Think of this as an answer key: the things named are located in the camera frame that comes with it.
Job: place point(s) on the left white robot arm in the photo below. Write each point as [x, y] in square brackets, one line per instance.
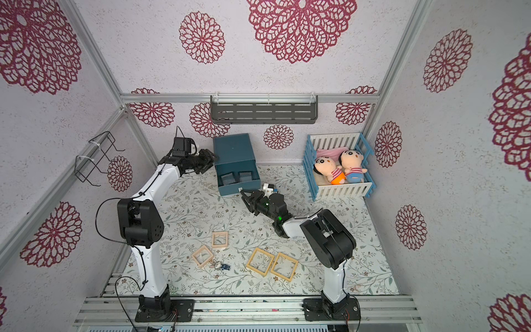
[142, 227]

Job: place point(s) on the teal three-drawer cabinet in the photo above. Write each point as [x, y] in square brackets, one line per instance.
[235, 154]

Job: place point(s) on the orange dressed plush doll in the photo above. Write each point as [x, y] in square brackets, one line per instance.
[328, 168]

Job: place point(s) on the black wire wall rack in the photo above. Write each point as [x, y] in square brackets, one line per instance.
[99, 148]

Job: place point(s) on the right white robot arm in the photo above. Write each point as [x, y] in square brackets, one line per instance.
[331, 243]

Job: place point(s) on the large yellow wooden brooch box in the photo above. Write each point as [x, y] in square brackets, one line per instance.
[260, 262]

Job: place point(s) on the blue white toy crib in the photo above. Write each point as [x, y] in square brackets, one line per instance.
[319, 188]

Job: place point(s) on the tilted small wooden brooch box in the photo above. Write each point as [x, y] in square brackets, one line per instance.
[202, 256]

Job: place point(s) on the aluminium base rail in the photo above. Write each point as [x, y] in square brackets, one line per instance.
[243, 297]

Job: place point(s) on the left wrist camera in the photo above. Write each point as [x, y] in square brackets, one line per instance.
[183, 146]

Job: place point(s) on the right large yellow brooch box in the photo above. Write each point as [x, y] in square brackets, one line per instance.
[284, 267]

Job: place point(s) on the blue dressed plush doll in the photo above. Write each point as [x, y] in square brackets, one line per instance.
[351, 163]

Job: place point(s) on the small blue brooch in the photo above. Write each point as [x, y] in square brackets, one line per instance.
[219, 266]

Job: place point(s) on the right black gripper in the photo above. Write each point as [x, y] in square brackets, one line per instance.
[257, 201]

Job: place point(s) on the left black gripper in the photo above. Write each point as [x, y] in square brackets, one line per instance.
[208, 159]

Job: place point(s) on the black brooch box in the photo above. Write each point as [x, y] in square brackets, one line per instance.
[228, 179]
[245, 176]

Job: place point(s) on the grey wall shelf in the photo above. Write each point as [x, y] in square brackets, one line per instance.
[264, 111]

